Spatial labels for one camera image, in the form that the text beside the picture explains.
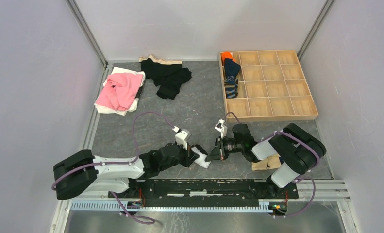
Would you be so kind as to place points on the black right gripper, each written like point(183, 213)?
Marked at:
point(216, 153)

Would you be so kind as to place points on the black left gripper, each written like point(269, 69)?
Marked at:
point(190, 155)

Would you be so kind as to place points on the white black garment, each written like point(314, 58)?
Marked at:
point(201, 156)

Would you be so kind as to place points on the navy striped boxer underwear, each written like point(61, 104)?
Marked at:
point(231, 85)

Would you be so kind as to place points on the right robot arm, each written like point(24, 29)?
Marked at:
point(297, 151)

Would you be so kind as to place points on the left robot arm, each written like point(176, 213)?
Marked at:
point(84, 172)

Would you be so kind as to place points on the black underwear pile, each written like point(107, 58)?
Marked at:
point(169, 77)

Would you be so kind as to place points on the beige garment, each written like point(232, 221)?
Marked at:
point(272, 162)

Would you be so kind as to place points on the pink garment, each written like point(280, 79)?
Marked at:
point(119, 91)

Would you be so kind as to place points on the navy rolled garment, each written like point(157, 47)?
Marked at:
point(231, 68)

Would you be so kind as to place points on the wooden compartment tray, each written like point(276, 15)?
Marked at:
point(272, 87)

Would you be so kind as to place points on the orange rolled garment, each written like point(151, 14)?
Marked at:
point(226, 55)

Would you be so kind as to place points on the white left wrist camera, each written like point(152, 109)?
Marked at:
point(181, 137)

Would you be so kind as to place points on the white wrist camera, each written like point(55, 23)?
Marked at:
point(221, 128)
point(181, 137)

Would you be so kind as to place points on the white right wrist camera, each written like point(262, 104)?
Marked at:
point(221, 128)

